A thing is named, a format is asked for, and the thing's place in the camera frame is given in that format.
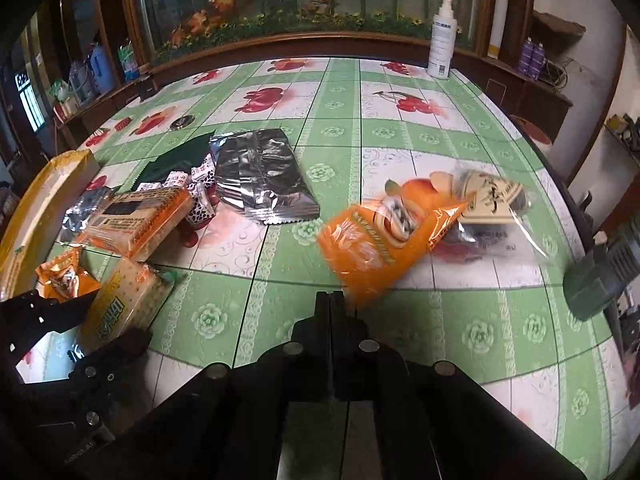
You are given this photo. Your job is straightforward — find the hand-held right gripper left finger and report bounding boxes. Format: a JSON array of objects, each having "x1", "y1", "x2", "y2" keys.
[{"x1": 117, "y1": 292, "x2": 333, "y2": 480}]

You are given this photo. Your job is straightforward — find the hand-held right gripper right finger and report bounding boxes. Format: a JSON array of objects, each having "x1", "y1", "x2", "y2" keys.
[{"x1": 332, "y1": 292, "x2": 588, "y2": 480}]

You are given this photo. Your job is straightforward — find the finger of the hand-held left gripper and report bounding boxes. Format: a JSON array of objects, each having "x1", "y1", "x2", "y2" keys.
[
  {"x1": 0, "y1": 289, "x2": 101, "y2": 368},
  {"x1": 65, "y1": 329, "x2": 153, "y2": 426}
]

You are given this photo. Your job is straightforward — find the yellow cracker package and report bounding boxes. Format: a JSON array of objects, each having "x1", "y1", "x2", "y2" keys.
[{"x1": 80, "y1": 257, "x2": 177, "y2": 357}]

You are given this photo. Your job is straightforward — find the large orange snack bag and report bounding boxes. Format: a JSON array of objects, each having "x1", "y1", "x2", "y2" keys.
[{"x1": 316, "y1": 199, "x2": 472, "y2": 307}]

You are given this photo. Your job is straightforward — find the yellow orange snack bag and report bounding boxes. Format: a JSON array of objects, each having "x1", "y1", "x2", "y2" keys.
[{"x1": 0, "y1": 149, "x2": 103, "y2": 306}]

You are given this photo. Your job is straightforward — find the dark green packet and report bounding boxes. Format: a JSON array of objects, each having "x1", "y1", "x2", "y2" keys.
[{"x1": 136, "y1": 131, "x2": 217, "y2": 187}]

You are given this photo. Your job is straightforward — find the small orange snack packet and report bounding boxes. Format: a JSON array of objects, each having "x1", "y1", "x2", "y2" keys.
[{"x1": 34, "y1": 251, "x2": 102, "y2": 305}]

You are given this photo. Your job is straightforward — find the small silver packet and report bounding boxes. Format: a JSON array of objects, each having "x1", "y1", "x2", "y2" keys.
[{"x1": 59, "y1": 186, "x2": 117, "y2": 245}]

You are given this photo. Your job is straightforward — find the orange cracker package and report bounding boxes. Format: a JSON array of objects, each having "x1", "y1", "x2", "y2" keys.
[{"x1": 77, "y1": 186, "x2": 195, "y2": 262}]

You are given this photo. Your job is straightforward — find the silver foil bag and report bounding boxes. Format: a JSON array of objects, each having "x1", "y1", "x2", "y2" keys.
[{"x1": 207, "y1": 127, "x2": 322, "y2": 227}]

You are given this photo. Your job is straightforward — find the clear packet with dark cake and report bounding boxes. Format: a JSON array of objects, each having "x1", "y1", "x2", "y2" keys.
[{"x1": 447, "y1": 169, "x2": 553, "y2": 267}]

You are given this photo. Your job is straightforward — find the green fruit print tablecloth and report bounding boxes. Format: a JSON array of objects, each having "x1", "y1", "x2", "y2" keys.
[{"x1": 12, "y1": 56, "x2": 623, "y2": 480}]

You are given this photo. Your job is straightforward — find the clear plastic bottle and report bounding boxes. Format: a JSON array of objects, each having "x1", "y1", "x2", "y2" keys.
[{"x1": 69, "y1": 60, "x2": 97, "y2": 103}]

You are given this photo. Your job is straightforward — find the small black box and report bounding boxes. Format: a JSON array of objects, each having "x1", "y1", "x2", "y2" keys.
[{"x1": 136, "y1": 74, "x2": 160, "y2": 102}]

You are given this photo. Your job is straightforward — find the blue plastic jug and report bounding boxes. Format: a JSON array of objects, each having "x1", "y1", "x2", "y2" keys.
[{"x1": 86, "y1": 41, "x2": 115, "y2": 92}]

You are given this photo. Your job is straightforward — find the green and white bag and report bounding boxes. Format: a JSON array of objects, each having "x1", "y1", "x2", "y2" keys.
[{"x1": 116, "y1": 40, "x2": 142, "y2": 82}]

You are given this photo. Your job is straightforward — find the brown bowl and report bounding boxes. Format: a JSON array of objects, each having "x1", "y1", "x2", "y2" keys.
[{"x1": 509, "y1": 114, "x2": 552, "y2": 145}]

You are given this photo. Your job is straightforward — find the white spray bottle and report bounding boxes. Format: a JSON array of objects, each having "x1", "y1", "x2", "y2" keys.
[{"x1": 426, "y1": 0, "x2": 454, "y2": 81}]

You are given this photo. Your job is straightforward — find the purple spray cans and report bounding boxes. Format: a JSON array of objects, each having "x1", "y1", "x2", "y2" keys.
[{"x1": 516, "y1": 37, "x2": 547, "y2": 82}]

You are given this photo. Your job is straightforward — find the white rolled paper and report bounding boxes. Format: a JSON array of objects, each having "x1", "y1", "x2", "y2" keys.
[{"x1": 486, "y1": 0, "x2": 512, "y2": 59}]

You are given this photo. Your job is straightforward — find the tangled cables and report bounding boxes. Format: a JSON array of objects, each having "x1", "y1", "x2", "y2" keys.
[{"x1": 541, "y1": 56, "x2": 570, "y2": 88}]

